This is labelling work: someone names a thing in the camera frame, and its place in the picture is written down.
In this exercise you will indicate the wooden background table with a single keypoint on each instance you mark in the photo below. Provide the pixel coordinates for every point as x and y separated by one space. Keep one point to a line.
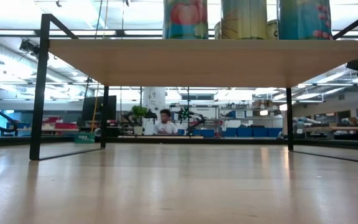
337 128

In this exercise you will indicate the teal cherries tin can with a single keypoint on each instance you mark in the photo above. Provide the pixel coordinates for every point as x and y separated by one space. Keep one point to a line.
303 18

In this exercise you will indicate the small dark ceiling fixture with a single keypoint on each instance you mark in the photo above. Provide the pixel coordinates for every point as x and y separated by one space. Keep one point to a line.
58 3

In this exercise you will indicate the black background robot arm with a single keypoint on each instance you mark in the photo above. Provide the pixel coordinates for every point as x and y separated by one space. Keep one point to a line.
151 114
197 119

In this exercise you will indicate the white round pillar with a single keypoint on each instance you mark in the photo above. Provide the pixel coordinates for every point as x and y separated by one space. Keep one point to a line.
154 96

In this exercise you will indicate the green potted plant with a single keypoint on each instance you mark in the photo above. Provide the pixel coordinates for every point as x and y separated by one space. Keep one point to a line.
139 111

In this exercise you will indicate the blue storage bin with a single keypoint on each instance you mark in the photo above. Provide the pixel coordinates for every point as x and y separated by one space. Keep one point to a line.
245 132
205 133
275 132
260 132
230 132

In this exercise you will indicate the yellow carrots tin can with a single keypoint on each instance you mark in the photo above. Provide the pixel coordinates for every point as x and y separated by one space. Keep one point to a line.
244 18

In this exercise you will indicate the tomatoes tin can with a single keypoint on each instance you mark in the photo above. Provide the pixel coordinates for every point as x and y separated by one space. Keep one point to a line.
185 18

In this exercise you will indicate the black background monitor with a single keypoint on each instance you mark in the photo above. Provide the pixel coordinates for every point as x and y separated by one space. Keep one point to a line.
90 109

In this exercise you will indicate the green box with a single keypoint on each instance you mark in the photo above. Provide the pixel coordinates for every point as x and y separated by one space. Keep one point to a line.
84 138

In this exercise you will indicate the black table frame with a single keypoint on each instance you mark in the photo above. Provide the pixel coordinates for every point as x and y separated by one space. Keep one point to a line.
244 141

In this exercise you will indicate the black ceiling device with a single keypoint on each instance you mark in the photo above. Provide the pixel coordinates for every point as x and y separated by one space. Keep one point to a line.
28 46

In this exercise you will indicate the person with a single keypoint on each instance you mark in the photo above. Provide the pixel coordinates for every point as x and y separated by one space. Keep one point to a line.
165 127

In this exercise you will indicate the background shelving unit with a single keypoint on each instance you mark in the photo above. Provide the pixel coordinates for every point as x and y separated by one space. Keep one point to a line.
259 119

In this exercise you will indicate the wooden shelf with black legs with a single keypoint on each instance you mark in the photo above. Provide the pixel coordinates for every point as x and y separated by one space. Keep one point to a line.
197 62

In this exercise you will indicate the red storage box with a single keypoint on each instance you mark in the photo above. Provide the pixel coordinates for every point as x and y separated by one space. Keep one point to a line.
51 119
67 126

